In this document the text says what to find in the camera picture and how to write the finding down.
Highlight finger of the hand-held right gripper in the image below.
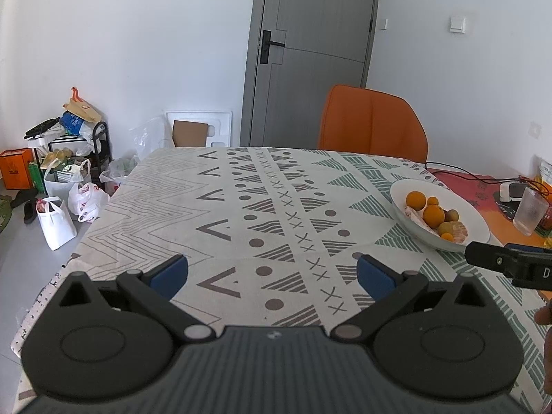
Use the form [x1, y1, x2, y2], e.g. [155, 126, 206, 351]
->
[464, 241, 518, 276]

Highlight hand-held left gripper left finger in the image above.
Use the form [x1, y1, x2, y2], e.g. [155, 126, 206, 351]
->
[58, 254, 216, 341]

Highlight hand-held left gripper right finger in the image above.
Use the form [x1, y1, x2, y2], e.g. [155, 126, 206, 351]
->
[331, 254, 493, 341]

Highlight peeled tangerine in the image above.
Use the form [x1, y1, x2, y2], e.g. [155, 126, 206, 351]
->
[449, 221, 470, 243]
[404, 206, 438, 236]

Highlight white plate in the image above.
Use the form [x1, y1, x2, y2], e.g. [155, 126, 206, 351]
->
[390, 178, 491, 253]

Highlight person's right hand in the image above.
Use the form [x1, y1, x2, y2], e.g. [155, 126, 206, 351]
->
[534, 301, 552, 397]

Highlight clear plastic cup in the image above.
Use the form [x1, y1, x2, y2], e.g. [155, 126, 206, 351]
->
[512, 187, 550, 237]

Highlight patterned tablecloth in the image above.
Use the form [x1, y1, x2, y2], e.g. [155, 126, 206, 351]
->
[9, 147, 552, 414]

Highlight red orange cloth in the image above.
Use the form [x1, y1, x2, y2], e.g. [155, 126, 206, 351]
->
[426, 168, 552, 303]

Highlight white charger device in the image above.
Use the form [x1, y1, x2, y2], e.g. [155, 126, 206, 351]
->
[499, 182, 529, 203]

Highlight yellow snack bag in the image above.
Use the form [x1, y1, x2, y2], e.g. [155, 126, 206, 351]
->
[534, 154, 552, 195]

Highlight white red printed plastic bag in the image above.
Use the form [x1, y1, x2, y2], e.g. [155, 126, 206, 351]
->
[68, 182, 111, 223]

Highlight crumpled clear plastic bag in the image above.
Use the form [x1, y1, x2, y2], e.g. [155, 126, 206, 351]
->
[99, 155, 140, 196]

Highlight white paper bag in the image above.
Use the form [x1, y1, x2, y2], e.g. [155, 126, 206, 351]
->
[36, 197, 78, 251]

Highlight white shopping bag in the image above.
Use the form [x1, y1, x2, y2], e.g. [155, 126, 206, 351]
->
[43, 159, 92, 201]

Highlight brown cardboard box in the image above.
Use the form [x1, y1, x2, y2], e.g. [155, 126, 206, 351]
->
[172, 120, 209, 148]

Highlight black metal rack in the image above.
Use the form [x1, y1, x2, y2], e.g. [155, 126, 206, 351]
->
[90, 121, 113, 177]

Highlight orange chair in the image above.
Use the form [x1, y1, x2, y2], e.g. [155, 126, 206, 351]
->
[318, 85, 429, 164]

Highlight white foam packaging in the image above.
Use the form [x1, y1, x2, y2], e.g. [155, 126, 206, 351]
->
[164, 110, 233, 150]

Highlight white storage shelf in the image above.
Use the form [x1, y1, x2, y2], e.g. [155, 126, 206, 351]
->
[28, 135, 94, 170]

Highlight green floor mat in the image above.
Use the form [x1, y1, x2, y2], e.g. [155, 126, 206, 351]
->
[0, 194, 14, 234]

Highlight blue plastic bag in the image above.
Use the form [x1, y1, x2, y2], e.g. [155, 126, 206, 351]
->
[60, 111, 88, 136]

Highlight orange gift box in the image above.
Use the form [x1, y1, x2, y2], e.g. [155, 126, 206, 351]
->
[0, 148, 35, 190]

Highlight brown paper bag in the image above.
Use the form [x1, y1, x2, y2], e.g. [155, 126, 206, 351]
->
[64, 87, 104, 124]

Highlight grey door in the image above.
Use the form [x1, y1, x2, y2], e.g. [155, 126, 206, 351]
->
[240, 0, 381, 148]

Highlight black cable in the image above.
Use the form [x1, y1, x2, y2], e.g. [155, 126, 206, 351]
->
[425, 161, 523, 184]

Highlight black door handle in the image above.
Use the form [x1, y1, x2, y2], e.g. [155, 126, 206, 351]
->
[259, 30, 286, 65]

